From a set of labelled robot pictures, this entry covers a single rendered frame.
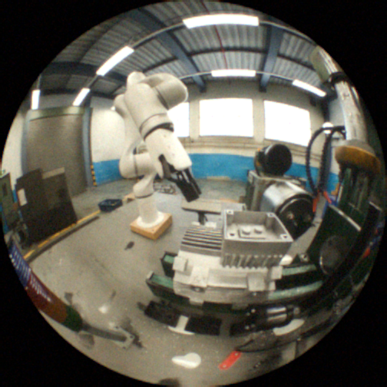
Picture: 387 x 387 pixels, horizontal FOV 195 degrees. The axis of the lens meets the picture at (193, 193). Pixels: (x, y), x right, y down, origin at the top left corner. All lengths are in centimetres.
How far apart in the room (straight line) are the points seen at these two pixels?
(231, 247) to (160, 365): 44
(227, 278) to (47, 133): 682
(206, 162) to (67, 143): 702
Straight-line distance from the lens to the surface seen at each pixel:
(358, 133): 39
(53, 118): 698
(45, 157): 654
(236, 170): 572
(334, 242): 52
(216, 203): 45
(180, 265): 22
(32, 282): 23
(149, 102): 29
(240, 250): 20
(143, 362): 50
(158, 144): 23
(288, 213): 51
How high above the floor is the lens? 126
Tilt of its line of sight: 19 degrees down
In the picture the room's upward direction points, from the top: straight up
